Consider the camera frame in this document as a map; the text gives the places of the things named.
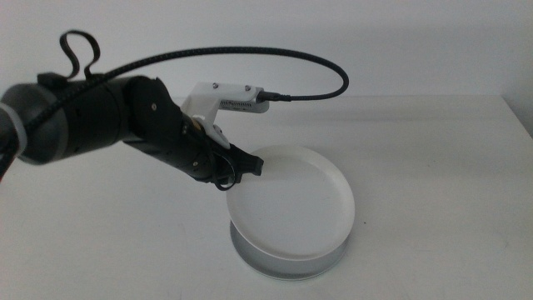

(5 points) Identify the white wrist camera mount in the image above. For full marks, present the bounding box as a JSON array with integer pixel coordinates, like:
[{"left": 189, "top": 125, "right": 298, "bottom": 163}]
[{"left": 180, "top": 81, "right": 265, "bottom": 151}]

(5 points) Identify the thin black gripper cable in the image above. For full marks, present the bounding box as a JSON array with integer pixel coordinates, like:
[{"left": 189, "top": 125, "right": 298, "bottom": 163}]
[{"left": 209, "top": 148, "right": 242, "bottom": 193}]

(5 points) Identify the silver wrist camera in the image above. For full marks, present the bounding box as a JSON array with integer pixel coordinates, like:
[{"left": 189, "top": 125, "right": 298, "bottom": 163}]
[{"left": 218, "top": 97, "right": 271, "bottom": 115}]

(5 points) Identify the grey shallow bowl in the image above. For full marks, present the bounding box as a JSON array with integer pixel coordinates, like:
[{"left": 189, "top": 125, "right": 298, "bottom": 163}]
[{"left": 229, "top": 220, "right": 349, "bottom": 282}]

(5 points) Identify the white shallow bowl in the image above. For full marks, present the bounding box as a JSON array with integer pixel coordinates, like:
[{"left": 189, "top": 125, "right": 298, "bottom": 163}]
[{"left": 226, "top": 143, "right": 356, "bottom": 263}]

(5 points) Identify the black braided camera cable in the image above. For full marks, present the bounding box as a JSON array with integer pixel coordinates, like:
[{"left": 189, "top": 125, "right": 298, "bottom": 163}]
[{"left": 0, "top": 46, "right": 351, "bottom": 168}]

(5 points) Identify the black flat looped cable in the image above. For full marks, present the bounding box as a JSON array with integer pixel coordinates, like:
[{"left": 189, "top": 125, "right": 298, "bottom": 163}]
[{"left": 59, "top": 29, "right": 102, "bottom": 81}]

